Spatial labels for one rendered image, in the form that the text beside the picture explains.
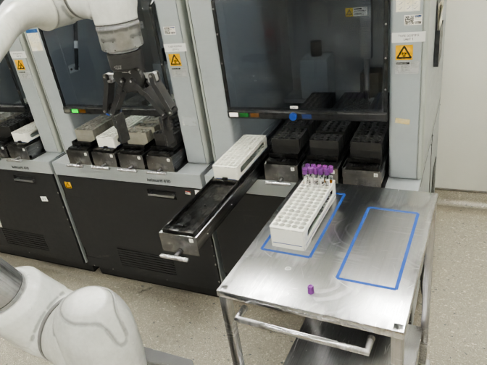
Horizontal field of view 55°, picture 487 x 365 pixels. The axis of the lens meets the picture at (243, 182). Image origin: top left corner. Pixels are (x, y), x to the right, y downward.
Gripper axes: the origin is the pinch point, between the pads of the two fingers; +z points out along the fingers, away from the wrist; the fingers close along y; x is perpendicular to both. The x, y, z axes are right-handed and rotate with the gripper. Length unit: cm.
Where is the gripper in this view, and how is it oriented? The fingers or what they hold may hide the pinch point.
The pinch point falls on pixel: (146, 137)
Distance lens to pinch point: 113.0
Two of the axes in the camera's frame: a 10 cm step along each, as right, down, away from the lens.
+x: 4.0, -4.8, 7.8
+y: 9.1, 0.8, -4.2
